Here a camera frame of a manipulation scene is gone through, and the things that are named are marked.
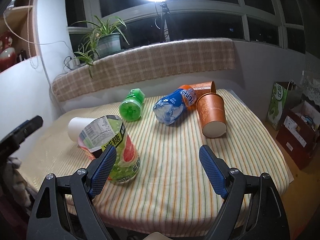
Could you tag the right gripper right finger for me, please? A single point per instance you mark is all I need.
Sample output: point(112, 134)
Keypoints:
point(252, 207)

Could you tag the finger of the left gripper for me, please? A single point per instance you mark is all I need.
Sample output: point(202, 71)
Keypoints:
point(11, 143)

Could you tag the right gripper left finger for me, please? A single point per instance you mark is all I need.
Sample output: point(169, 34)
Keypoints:
point(65, 203)

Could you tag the cut grapefruit label bottle cup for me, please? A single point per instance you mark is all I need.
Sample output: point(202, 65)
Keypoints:
point(110, 130)

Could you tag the white plastic cup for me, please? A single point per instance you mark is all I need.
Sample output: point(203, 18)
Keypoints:
point(76, 125)

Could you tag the orange paper cup front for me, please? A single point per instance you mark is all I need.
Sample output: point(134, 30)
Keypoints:
point(211, 110)

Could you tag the orange paper cup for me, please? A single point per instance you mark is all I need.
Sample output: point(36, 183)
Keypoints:
point(211, 110)
point(201, 88)

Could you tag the green cut bottle cup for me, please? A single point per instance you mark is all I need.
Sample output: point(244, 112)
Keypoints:
point(131, 107)

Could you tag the blue cut bottle cup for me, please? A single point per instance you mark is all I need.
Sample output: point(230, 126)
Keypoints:
point(169, 108)

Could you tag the orange paper cup back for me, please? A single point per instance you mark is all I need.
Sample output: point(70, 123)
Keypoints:
point(201, 88)

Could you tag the striped yellow table cloth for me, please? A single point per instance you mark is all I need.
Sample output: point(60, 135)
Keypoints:
point(171, 192)

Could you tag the red cardboard box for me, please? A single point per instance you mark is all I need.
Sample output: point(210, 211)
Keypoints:
point(299, 133)

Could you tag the red white ceramic vase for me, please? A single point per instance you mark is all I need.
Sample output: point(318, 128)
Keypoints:
point(8, 53)

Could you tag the green white shopping bag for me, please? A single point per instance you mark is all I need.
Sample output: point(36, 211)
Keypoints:
point(285, 96)

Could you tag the wooden shelf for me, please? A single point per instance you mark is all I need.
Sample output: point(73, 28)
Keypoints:
point(18, 17)

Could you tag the white lace cloth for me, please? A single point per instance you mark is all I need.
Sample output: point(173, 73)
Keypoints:
point(311, 87)

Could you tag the potted spider plant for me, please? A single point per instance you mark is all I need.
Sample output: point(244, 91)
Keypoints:
point(103, 39)

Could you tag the plaid beige towel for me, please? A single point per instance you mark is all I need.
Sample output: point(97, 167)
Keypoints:
point(147, 63)

